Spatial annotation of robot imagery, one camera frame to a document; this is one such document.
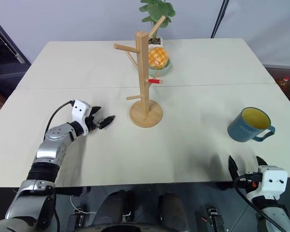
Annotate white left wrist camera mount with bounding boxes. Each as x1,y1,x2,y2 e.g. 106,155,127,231
71,99,93,136

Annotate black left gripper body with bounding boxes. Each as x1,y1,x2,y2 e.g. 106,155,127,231
85,115,101,133

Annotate black tripod legs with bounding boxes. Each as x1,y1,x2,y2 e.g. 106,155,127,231
210,0,230,39

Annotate wooden mug tree stand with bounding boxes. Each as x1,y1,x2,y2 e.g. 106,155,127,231
113,15,167,129

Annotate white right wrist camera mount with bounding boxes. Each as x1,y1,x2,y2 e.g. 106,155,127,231
245,165,289,202

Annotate dark rounded shape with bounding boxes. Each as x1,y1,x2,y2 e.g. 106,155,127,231
158,191,190,232
93,189,136,232

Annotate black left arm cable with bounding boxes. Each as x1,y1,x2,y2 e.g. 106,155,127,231
43,101,75,142

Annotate pale green bowl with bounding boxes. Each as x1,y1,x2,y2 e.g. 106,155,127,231
134,57,172,77

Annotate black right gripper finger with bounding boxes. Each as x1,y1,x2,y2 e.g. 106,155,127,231
228,155,239,181
256,156,268,168

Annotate blue mug with yellow inside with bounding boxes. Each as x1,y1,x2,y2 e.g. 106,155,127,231
227,106,276,143

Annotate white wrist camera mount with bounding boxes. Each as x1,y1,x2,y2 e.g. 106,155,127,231
71,99,93,136
245,165,289,202

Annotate white plant pot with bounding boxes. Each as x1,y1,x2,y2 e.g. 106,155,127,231
148,36,165,48

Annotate thin white floor cable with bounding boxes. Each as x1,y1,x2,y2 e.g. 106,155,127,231
70,194,97,216

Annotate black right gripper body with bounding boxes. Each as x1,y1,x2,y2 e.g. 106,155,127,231
234,172,263,193

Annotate golden bread bun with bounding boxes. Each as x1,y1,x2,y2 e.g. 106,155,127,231
148,46,170,70

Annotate green leafy plant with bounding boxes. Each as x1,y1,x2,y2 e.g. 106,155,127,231
138,0,176,42

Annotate dark cabinet with metal bar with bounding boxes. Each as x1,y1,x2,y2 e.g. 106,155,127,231
0,11,32,99

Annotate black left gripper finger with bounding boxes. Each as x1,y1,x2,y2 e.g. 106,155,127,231
90,105,103,117
98,115,116,131

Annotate bottle with red cap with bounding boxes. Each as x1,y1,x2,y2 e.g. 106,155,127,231
277,76,290,94

